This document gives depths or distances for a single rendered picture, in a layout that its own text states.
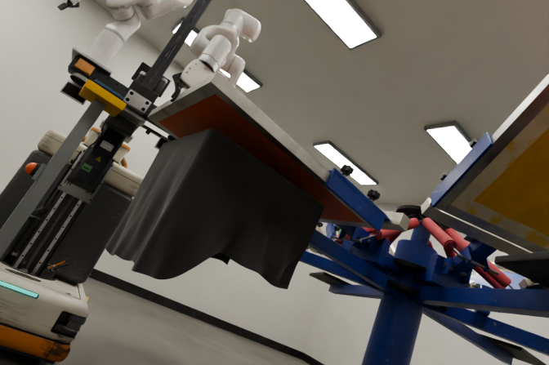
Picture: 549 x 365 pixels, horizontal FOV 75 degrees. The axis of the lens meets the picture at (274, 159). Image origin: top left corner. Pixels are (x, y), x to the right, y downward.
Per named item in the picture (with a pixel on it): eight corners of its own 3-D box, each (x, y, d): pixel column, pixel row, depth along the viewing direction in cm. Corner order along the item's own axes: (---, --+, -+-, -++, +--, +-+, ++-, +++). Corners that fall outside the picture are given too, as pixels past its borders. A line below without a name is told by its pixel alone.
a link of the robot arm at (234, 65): (230, 8, 170) (265, 29, 173) (195, 79, 179) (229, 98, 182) (227, 5, 156) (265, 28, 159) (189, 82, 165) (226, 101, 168)
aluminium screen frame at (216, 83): (210, 81, 94) (217, 70, 96) (146, 117, 142) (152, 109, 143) (379, 229, 129) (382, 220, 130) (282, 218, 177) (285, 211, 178)
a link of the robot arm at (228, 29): (231, 43, 151) (212, 74, 139) (207, 22, 146) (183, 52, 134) (242, 32, 145) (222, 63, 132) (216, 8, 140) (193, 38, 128)
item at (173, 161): (131, 273, 86) (213, 126, 101) (98, 247, 123) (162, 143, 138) (143, 278, 88) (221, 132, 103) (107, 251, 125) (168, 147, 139)
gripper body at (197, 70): (212, 77, 132) (196, 100, 128) (190, 58, 127) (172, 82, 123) (221, 73, 126) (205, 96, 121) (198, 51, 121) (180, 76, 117)
